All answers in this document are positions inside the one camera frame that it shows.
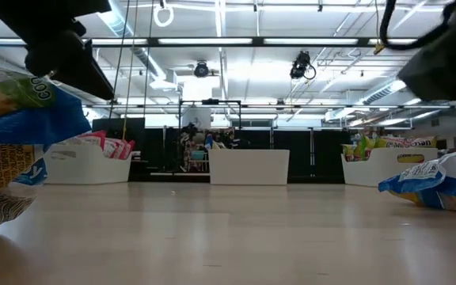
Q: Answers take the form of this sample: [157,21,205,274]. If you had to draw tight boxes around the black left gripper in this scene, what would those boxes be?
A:
[0,0,116,101]

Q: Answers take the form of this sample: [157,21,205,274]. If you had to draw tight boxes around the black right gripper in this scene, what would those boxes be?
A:
[396,0,456,102]

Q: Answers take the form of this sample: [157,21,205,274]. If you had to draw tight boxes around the blue Maruchan noodle pack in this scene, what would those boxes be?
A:
[0,63,93,258]
[378,149,456,215]

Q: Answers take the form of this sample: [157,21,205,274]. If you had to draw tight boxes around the white plastic bin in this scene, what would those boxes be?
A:
[340,146,439,188]
[44,142,133,185]
[207,148,291,186]

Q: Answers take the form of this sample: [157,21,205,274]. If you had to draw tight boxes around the white box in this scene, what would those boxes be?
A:
[182,107,212,128]

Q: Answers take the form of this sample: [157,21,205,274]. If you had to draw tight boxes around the shelf of colourful goods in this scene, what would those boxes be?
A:
[180,122,235,173]

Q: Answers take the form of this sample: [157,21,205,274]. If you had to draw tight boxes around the black partition panels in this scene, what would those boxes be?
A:
[92,117,352,184]

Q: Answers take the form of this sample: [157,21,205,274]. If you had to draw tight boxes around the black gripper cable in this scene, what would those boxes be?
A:
[378,0,453,52]

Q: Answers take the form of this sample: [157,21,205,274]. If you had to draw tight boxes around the white cable loop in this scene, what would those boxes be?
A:
[152,2,175,28]

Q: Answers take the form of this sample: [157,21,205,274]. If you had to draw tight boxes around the black round ceiling camera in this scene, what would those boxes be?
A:
[193,61,210,78]

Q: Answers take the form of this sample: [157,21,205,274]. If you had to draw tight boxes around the black aluminium table frame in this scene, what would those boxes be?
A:
[127,172,346,184]

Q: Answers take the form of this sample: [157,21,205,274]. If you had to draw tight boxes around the black ceiling device with cable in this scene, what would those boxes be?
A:
[290,50,317,80]

